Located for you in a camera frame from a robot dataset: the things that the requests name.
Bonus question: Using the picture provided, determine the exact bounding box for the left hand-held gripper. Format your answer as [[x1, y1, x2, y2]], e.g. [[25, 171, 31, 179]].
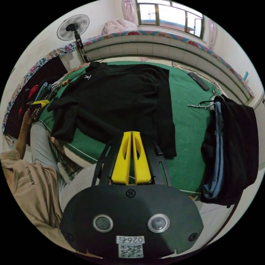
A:
[[25, 88, 50, 123]]

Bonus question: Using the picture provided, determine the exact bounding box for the black remote control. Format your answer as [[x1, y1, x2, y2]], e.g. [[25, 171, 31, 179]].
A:
[[187, 72, 210, 91]]

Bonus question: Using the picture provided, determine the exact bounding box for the standing fan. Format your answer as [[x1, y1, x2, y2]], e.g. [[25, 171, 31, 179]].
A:
[[57, 14, 90, 63]]

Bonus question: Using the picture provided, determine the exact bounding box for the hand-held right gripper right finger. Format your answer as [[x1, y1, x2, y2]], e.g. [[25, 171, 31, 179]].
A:
[[132, 131, 153, 185]]

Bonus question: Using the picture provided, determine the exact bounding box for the person's left hand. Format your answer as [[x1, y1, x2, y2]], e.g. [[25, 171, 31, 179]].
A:
[[23, 107, 38, 126]]

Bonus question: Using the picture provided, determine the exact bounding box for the black short sleeve shirt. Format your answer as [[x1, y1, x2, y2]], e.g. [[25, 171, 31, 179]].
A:
[[47, 61, 177, 159]]

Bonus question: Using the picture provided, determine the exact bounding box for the bed with green mat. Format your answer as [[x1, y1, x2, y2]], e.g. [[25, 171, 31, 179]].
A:
[[38, 56, 254, 200]]

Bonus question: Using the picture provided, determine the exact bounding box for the metal clothes hanger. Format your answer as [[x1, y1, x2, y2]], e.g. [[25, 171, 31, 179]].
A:
[[187, 93, 225, 110]]

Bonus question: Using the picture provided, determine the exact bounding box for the pink rolled blanket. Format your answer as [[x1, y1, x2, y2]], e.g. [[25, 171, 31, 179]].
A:
[[101, 18, 139, 36]]

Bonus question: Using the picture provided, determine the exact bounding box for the person's body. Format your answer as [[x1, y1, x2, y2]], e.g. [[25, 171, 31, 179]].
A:
[[0, 121, 104, 259]]

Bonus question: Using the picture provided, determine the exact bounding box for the pink curtain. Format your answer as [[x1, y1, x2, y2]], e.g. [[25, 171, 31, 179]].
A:
[[208, 19, 218, 51], [122, 0, 139, 22]]

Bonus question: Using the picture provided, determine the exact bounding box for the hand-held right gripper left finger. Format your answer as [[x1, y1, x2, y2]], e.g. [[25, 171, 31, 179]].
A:
[[111, 131, 132, 186]]

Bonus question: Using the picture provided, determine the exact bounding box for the pile of clothes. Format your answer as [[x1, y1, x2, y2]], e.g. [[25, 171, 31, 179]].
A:
[[200, 95, 258, 208]]

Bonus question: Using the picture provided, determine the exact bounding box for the window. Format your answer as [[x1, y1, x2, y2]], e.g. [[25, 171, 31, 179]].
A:
[[136, 0, 206, 40]]

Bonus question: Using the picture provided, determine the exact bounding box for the person's left forearm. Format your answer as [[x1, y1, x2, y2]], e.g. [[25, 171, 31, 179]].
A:
[[15, 124, 32, 155]]

